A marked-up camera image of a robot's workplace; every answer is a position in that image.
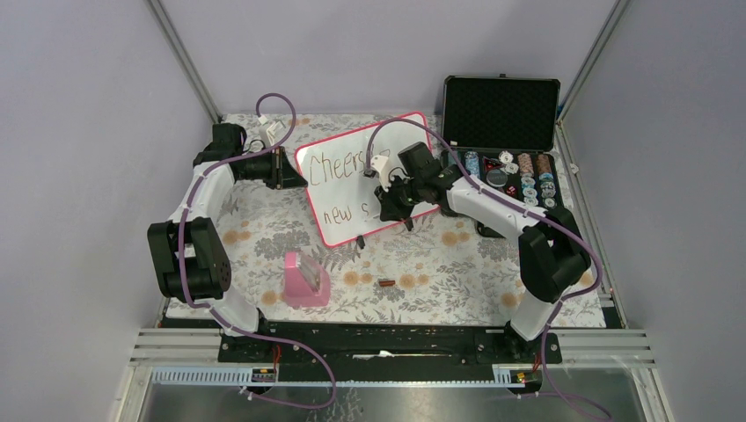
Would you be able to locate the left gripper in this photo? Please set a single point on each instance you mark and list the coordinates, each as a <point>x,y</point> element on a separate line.
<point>282,173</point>

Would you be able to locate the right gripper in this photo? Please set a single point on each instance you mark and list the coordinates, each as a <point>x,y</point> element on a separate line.
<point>390,209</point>

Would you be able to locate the pink framed whiteboard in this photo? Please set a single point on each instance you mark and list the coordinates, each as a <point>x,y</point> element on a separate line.
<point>342,200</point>

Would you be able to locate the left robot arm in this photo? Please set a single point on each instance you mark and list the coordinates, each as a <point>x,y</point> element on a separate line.
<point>188,255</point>

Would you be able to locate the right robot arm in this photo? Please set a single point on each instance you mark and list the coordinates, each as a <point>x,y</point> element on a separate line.
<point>552,257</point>

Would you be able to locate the floral tablecloth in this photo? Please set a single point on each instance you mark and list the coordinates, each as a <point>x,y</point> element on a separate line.
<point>445,271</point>

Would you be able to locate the pink eraser holder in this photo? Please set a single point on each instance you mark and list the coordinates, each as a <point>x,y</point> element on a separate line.
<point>306,282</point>

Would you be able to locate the black poker chip case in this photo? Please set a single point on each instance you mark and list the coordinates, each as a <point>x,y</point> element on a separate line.
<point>502,131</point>

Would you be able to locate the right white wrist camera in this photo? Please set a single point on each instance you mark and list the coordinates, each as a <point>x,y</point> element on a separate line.
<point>379,168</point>

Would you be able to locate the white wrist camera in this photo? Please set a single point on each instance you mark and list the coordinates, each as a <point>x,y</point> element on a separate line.
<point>379,168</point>
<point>269,130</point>

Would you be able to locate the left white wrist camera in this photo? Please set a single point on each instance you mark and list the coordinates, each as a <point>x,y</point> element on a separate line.
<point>269,130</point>

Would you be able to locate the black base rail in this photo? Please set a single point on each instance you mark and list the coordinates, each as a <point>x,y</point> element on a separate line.
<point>302,351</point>

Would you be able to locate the white slotted cable duct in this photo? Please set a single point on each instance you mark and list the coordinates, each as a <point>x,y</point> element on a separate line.
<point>267,377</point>

